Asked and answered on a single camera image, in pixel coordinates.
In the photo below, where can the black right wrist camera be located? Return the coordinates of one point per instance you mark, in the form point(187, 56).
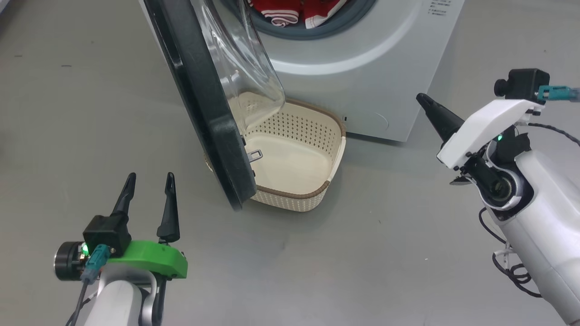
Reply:
point(523, 83)

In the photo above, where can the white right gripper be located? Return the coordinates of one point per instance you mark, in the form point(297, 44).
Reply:
point(485, 127)

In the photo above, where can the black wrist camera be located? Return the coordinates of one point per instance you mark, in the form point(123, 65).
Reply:
point(106, 233)
point(523, 83)

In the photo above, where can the red jersey striped cuffs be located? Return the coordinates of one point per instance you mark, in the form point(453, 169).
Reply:
point(272, 7)

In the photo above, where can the black glass washer door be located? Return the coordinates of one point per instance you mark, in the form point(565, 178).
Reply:
point(204, 99)

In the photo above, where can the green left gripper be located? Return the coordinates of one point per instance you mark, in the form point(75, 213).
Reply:
point(154, 260)

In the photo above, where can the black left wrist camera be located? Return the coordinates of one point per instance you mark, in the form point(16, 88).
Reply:
point(106, 233)

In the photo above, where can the white front-load washing machine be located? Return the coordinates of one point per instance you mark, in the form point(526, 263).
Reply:
point(362, 68)

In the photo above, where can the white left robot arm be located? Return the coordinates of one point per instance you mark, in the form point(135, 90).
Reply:
point(113, 299)

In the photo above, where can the cream perforated laundry basket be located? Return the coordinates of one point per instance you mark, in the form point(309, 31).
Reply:
point(294, 158)

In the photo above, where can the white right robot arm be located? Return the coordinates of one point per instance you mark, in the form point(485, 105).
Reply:
point(543, 217)

